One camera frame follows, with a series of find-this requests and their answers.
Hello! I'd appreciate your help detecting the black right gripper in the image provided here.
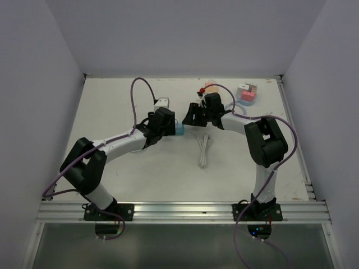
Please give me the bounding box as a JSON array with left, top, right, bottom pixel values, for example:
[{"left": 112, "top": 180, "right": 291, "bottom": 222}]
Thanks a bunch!
[{"left": 182, "top": 103, "right": 213, "bottom": 127}]

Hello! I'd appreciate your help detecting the aluminium front rail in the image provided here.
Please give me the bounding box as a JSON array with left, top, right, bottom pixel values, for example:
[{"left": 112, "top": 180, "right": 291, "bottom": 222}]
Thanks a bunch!
[{"left": 36, "top": 201, "right": 331, "bottom": 224}]

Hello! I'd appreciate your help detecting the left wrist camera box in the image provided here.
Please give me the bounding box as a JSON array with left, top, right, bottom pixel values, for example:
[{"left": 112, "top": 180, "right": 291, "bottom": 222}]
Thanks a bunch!
[{"left": 154, "top": 97, "right": 169, "bottom": 112}]

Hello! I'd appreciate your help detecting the light blue socket cord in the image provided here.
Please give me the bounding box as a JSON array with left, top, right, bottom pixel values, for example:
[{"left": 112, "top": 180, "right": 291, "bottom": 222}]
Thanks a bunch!
[{"left": 224, "top": 101, "right": 248, "bottom": 116}]

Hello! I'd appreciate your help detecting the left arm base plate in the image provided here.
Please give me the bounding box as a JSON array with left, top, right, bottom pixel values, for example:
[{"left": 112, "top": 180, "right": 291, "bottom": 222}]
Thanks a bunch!
[{"left": 81, "top": 203, "right": 135, "bottom": 221}]

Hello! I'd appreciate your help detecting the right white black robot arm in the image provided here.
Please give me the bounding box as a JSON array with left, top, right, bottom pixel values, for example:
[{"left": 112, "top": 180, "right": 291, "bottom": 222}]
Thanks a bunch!
[{"left": 182, "top": 93, "right": 288, "bottom": 220}]

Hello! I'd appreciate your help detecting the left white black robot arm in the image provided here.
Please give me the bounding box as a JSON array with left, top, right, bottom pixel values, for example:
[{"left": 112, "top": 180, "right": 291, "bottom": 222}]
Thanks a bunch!
[{"left": 60, "top": 107, "right": 176, "bottom": 220}]

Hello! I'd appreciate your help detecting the teal power strip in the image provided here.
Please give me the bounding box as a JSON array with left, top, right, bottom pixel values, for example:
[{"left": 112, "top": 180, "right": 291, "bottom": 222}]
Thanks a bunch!
[{"left": 175, "top": 119, "right": 185, "bottom": 136}]

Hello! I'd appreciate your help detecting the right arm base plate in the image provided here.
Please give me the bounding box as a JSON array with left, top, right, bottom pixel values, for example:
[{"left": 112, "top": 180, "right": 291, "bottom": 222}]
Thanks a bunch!
[{"left": 231, "top": 203, "right": 283, "bottom": 222}]

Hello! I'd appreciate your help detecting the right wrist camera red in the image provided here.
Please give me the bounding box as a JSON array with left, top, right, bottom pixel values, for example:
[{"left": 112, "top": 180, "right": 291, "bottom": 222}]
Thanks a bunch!
[{"left": 197, "top": 87, "right": 205, "bottom": 99}]

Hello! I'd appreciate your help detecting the white power cord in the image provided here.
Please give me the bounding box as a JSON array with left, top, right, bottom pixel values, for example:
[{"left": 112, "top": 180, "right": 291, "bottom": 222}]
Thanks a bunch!
[{"left": 185, "top": 131, "right": 211, "bottom": 169}]

